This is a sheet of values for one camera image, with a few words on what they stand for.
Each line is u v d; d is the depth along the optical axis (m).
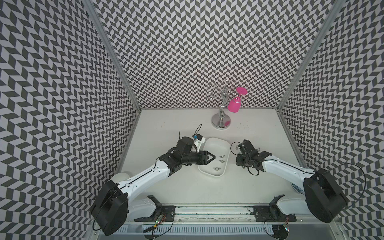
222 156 0.93
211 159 0.72
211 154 0.73
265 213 0.73
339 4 0.66
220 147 1.01
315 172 0.46
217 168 0.87
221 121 1.10
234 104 1.01
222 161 0.91
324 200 0.42
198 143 0.72
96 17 0.75
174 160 0.61
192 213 0.74
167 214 0.72
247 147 0.69
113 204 0.40
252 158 0.65
